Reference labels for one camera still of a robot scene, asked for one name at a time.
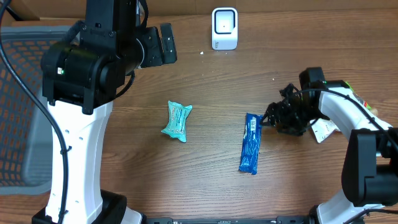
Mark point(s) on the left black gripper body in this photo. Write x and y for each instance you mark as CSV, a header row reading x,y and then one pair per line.
x,y
153,55

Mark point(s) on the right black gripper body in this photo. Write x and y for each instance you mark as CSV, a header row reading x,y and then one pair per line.
x,y
295,117

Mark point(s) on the white bamboo cream tube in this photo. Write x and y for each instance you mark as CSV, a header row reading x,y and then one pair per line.
x,y
325,129

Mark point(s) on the blue snack packet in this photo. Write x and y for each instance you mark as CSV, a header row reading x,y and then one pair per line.
x,y
251,144

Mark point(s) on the green red snack packet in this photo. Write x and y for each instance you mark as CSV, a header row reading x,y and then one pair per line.
x,y
360,99

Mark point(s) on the mint green wipes packet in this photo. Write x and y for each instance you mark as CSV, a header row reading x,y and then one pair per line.
x,y
176,127

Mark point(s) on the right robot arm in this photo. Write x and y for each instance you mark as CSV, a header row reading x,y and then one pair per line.
x,y
369,175

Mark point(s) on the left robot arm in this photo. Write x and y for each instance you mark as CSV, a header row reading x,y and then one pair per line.
x,y
83,74

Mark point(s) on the white barcode scanner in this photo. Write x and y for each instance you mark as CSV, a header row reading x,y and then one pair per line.
x,y
224,28

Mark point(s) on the brown cardboard backboard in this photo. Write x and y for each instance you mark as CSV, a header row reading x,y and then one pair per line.
x,y
39,9

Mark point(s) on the grey plastic mesh basket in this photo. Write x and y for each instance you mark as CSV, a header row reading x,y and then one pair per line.
x,y
26,134

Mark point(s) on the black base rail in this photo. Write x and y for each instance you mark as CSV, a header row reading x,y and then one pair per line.
x,y
233,221

